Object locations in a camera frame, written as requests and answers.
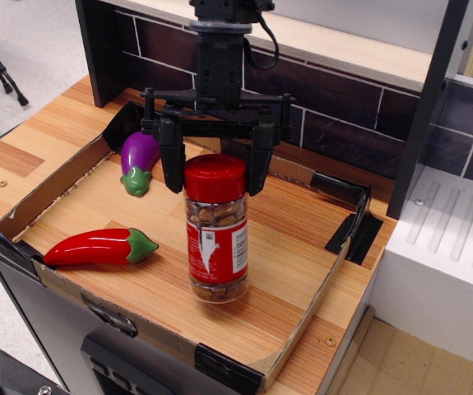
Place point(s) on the white toy sink drainboard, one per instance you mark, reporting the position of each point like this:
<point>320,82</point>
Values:
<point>424,284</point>

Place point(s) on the brass screw front right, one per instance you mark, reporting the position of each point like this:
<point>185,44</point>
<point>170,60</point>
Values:
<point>331,341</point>

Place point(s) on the red toy chili pepper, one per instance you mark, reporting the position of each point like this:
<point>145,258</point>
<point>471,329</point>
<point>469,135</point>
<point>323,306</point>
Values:
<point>106,246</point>

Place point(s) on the dark shelf frame with backsplash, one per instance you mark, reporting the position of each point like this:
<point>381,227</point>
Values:
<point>359,104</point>

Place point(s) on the black toy oven panel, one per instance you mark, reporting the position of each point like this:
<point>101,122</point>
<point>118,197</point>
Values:
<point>135,369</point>

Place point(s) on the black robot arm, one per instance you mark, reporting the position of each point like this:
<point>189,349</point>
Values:
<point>230,11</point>

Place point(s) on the red-lidded spice bottle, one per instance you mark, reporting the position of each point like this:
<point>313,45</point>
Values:
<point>216,205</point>

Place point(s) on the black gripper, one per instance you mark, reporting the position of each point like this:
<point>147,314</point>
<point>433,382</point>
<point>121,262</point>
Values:
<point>221,50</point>

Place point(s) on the purple toy eggplant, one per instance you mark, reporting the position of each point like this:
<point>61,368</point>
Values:
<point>139,154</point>

